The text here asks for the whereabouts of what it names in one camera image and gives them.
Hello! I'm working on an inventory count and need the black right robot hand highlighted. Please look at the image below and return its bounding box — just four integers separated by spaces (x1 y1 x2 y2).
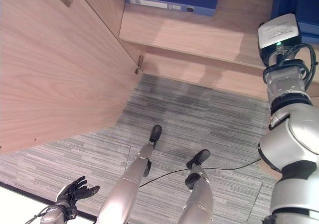
257 13 303 67

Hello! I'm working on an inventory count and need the silver left robot leg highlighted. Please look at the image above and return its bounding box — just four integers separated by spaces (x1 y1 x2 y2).
96 124 163 224

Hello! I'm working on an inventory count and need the thin black floor cable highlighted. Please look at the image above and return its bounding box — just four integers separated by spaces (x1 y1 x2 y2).
139 158 263 189

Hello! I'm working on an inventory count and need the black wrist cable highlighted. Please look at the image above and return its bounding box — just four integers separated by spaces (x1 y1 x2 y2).
279 43 319 92

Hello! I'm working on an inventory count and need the wooden office cabinet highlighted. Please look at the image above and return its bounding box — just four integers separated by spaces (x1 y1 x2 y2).
73 0 319 101

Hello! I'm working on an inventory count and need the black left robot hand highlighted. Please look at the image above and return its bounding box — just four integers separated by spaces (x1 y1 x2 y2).
55 176 101 208

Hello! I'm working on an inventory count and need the white table with black edge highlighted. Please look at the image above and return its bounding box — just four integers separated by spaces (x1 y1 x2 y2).
0 181 98 224

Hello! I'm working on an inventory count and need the silver robot leg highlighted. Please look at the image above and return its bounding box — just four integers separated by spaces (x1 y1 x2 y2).
96 124 163 224
177 149 215 224

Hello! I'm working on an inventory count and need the silver right robot leg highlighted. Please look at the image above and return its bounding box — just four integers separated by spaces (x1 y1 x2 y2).
177 149 215 224

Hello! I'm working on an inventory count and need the wooden cabinet door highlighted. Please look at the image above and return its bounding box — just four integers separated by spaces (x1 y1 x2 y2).
0 0 145 156

